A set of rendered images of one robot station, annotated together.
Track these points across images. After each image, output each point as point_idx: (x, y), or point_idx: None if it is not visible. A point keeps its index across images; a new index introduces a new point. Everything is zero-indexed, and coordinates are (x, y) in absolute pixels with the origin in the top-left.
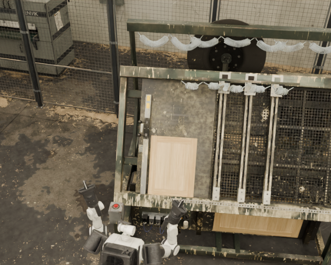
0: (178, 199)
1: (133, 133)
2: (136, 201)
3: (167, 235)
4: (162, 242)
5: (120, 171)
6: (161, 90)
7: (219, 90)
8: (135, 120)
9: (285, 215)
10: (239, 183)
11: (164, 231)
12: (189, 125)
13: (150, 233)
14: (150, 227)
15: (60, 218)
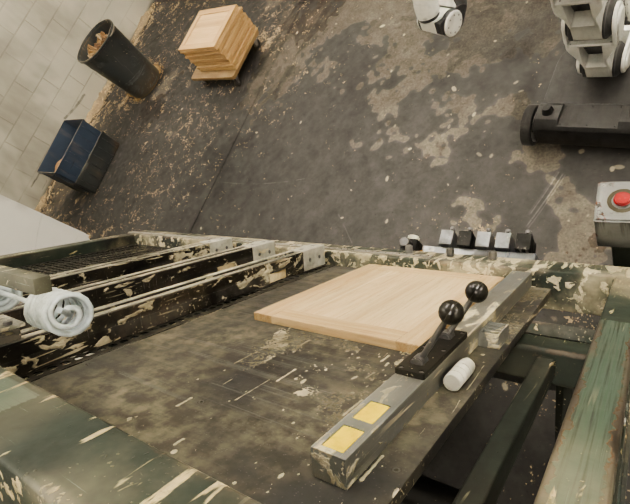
0: (409, 255)
1: (524, 408)
2: (547, 263)
3: (494, 390)
4: (453, 10)
5: (613, 299)
6: (232, 474)
7: (6, 321)
8: (495, 444)
9: (215, 236)
10: (240, 249)
11: (500, 407)
12: (244, 341)
13: (542, 406)
14: (542, 425)
15: None
